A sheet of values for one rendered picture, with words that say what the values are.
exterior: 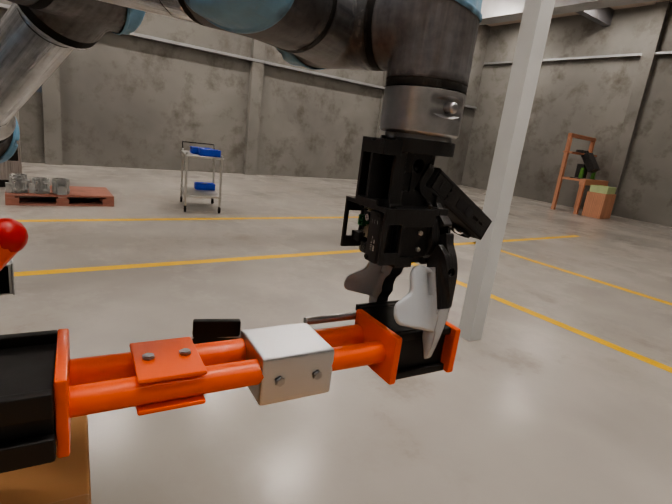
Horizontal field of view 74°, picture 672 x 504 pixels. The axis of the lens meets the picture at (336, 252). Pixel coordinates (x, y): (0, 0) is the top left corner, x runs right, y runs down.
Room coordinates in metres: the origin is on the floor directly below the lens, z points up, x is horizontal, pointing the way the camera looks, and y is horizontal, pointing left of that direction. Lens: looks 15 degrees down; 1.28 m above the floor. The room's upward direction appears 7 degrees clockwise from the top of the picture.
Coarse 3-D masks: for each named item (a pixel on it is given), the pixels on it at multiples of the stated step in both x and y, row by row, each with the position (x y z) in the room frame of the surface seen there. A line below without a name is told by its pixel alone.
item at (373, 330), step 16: (368, 320) 0.43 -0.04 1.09; (384, 320) 0.43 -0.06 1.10; (368, 336) 0.43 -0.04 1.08; (384, 336) 0.41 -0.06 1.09; (400, 336) 0.40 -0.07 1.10; (416, 336) 0.41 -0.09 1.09; (448, 336) 0.44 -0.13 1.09; (400, 352) 0.41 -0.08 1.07; (416, 352) 0.42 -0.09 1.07; (448, 352) 0.43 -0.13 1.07; (384, 368) 0.40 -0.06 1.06; (400, 368) 0.41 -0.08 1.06; (416, 368) 0.42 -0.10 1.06; (432, 368) 0.43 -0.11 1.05; (448, 368) 0.43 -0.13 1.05
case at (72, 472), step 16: (80, 416) 0.42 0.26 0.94; (80, 432) 0.40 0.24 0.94; (80, 448) 0.38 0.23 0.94; (48, 464) 0.35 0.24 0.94; (64, 464) 0.35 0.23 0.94; (80, 464) 0.36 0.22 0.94; (0, 480) 0.33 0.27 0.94; (16, 480) 0.33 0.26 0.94; (32, 480) 0.33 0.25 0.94; (48, 480) 0.33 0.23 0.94; (64, 480) 0.34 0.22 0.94; (80, 480) 0.34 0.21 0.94; (0, 496) 0.31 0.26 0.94; (16, 496) 0.31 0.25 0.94; (32, 496) 0.31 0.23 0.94; (48, 496) 0.32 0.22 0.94; (64, 496) 0.32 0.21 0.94; (80, 496) 0.32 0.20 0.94
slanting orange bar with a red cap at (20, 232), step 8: (0, 224) 0.27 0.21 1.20; (8, 224) 0.27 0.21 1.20; (16, 224) 0.27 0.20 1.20; (0, 232) 0.26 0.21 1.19; (8, 232) 0.27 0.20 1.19; (16, 232) 0.27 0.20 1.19; (24, 232) 0.28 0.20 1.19; (0, 240) 0.26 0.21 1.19; (8, 240) 0.27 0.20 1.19; (16, 240) 0.27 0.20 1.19; (24, 240) 0.27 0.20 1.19; (0, 248) 0.26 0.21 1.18; (8, 248) 0.27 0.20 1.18; (16, 248) 0.27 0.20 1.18; (0, 256) 0.26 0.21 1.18; (8, 256) 0.27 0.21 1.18; (0, 264) 0.27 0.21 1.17
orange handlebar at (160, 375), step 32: (128, 352) 0.33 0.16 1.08; (160, 352) 0.33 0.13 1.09; (192, 352) 0.34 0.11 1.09; (224, 352) 0.36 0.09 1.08; (352, 352) 0.38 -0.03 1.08; (384, 352) 0.40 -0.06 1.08; (96, 384) 0.28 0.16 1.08; (128, 384) 0.29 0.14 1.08; (160, 384) 0.30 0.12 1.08; (192, 384) 0.31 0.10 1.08; (224, 384) 0.32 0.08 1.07; (256, 384) 0.34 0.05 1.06
